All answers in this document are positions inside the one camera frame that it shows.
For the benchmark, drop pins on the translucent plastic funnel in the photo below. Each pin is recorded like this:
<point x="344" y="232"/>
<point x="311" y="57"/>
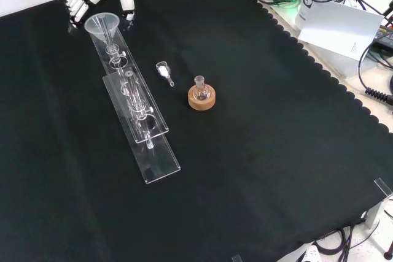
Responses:
<point x="92" y="27"/>

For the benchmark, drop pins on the glass weighing funnel with powder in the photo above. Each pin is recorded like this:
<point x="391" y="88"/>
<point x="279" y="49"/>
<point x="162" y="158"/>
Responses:
<point x="162" y="70"/>

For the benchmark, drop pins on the clear acrylic funnel stand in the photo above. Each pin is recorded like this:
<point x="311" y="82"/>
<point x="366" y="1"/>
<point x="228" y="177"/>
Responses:
<point x="159" y="164"/>

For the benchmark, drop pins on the round-bottom glass flask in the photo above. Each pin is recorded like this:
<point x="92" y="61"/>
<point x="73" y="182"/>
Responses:
<point x="199" y="82"/>

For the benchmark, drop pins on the black bench cloth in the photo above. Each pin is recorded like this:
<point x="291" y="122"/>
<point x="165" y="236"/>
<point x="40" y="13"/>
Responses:
<point x="245" y="151"/>

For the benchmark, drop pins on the pale board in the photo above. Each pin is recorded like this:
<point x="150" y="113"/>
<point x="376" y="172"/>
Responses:
<point x="337" y="25"/>

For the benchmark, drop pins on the black electronic device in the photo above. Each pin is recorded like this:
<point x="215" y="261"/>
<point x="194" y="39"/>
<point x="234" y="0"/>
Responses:
<point x="385" y="36"/>

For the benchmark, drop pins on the clear cloth clip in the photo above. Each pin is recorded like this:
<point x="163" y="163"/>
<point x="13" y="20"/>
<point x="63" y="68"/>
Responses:
<point x="383" y="186"/>
<point x="237" y="258"/>

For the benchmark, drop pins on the white power strip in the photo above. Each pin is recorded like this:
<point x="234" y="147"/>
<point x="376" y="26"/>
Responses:
<point x="310" y="254"/>

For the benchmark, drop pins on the grey metal bench bracket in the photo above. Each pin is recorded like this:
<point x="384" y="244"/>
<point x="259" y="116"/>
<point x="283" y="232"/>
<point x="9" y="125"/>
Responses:
<point x="376" y="213"/>

